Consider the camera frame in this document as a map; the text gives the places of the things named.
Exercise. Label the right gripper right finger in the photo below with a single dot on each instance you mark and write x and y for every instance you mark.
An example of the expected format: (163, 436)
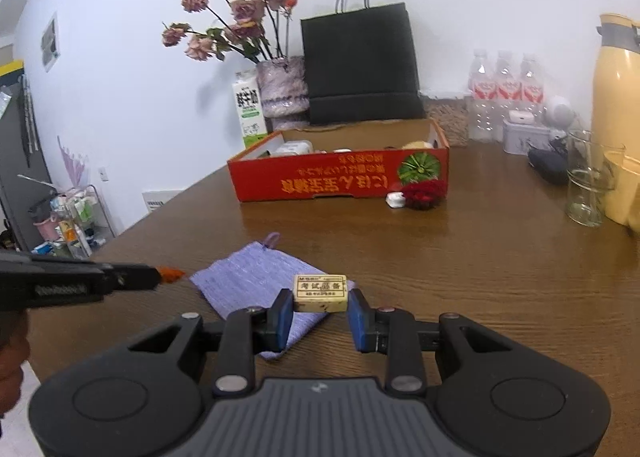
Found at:
(393, 333)

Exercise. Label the white round speaker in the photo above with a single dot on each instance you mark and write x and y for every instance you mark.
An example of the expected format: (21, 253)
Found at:
(559, 113)

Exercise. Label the clear plastic wipes container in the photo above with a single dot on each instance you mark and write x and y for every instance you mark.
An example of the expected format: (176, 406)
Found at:
(293, 148)

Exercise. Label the water bottle right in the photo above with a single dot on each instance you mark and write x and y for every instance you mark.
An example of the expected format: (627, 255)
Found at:
(532, 87)

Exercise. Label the dark blue glasses case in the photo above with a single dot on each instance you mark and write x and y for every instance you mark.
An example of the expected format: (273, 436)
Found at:
(549, 165)

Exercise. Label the white heart shaped charger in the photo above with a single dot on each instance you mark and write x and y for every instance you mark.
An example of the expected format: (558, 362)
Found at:
(395, 199)

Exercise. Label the red artificial rose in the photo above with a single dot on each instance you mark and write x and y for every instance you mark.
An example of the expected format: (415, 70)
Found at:
(424, 195)

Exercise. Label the clear container of pellets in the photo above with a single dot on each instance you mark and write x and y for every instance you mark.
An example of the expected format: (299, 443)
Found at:
(451, 114)

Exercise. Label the cream yellow thermos jug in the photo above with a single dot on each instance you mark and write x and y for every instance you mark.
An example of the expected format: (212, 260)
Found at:
(616, 85)

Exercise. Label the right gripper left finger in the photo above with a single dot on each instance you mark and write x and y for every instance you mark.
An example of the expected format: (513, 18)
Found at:
(246, 333)

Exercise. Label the green white milk carton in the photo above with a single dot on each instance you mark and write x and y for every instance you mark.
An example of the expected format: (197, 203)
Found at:
(249, 107)

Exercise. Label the cluttered storage rack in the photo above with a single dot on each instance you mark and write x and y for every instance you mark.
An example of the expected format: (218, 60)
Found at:
(73, 223)

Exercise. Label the dried pink rose bouquet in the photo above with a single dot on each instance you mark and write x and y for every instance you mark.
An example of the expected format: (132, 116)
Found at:
(256, 29)

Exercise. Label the yellow white plush toy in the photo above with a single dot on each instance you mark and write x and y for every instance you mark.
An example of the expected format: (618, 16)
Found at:
(418, 144)

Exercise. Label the water bottle middle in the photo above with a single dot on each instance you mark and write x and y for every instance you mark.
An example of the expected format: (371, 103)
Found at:
(509, 90)

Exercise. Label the beige eraser block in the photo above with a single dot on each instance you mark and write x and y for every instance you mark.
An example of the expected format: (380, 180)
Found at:
(320, 293)

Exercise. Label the water bottle left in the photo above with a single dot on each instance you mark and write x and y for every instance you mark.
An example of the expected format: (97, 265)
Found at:
(483, 91)

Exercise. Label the person's left hand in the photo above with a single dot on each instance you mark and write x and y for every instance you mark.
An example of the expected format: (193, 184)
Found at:
(13, 355)

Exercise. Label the water bottle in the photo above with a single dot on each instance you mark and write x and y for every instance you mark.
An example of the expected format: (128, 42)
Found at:
(532, 87)
(483, 91)
(509, 90)

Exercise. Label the white earbuds case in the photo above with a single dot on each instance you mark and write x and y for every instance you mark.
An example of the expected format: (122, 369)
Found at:
(521, 117)

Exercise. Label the clear glass measuring cup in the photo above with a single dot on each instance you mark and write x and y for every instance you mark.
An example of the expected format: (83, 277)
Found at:
(593, 168)

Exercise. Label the white metal tin box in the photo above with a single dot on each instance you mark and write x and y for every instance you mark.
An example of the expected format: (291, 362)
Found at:
(519, 138)

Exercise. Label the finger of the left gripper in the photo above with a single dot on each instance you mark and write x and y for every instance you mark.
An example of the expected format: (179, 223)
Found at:
(131, 277)

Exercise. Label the red orange cardboard box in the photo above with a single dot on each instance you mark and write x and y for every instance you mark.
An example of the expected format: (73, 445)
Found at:
(358, 160)

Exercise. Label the yellow ceramic mug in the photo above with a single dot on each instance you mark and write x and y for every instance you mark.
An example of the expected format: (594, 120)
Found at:
(622, 203)

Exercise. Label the black paper shopping bag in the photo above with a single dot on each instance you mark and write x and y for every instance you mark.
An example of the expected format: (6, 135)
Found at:
(361, 65)

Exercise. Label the pink marbled ceramic vase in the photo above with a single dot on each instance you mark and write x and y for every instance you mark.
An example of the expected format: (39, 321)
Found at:
(284, 93)

